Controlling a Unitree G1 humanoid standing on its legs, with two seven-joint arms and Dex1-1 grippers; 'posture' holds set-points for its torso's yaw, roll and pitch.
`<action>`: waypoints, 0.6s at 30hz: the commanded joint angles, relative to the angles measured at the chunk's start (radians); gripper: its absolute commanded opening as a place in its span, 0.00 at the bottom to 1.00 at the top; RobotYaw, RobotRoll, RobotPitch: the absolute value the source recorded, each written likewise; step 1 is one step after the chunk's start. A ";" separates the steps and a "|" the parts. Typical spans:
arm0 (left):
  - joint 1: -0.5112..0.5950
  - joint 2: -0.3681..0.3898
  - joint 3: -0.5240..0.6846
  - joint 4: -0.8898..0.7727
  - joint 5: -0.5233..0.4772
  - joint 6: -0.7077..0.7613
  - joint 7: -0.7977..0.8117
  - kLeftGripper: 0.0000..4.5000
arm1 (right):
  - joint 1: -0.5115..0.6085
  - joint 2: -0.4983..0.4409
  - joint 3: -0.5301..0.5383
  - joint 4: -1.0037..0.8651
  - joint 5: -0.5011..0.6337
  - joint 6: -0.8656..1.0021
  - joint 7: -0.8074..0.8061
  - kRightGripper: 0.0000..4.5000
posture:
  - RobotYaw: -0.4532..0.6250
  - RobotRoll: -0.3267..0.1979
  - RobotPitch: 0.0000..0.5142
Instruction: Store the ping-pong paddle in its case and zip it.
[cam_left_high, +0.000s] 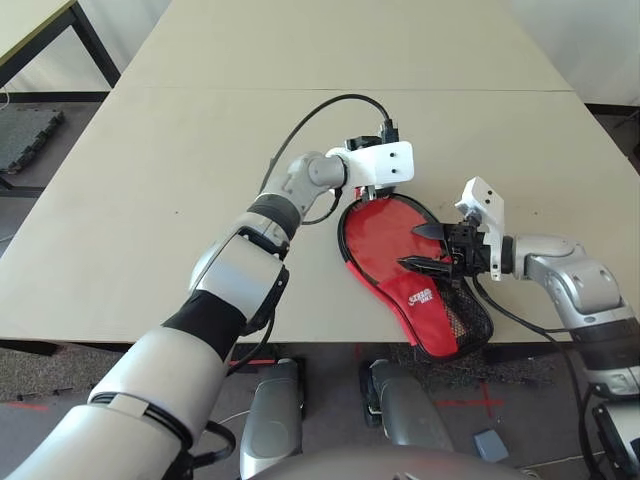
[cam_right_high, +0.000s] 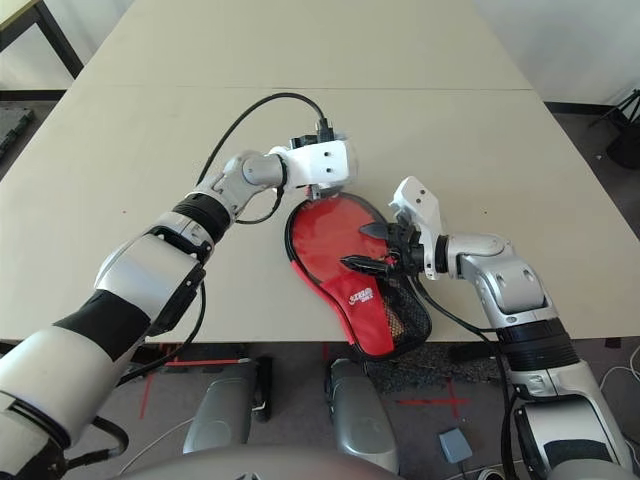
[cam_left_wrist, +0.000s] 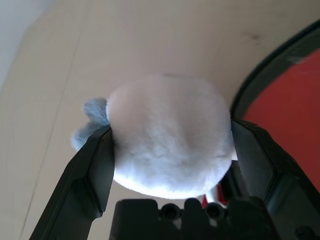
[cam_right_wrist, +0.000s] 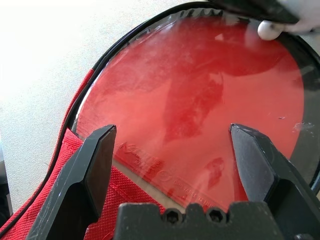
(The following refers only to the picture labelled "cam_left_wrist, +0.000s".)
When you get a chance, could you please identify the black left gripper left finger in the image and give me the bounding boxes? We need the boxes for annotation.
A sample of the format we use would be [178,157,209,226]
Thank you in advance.
[28,124,116,240]

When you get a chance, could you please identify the white blue plush keychain toy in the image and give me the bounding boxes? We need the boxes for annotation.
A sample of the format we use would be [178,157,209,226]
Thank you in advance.
[71,73,239,201]

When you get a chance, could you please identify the black red paddle case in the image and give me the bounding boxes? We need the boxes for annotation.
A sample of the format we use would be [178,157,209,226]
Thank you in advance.
[201,19,320,208]

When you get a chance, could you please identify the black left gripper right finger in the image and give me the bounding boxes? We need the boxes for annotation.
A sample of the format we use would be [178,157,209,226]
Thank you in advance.
[221,119,320,240]

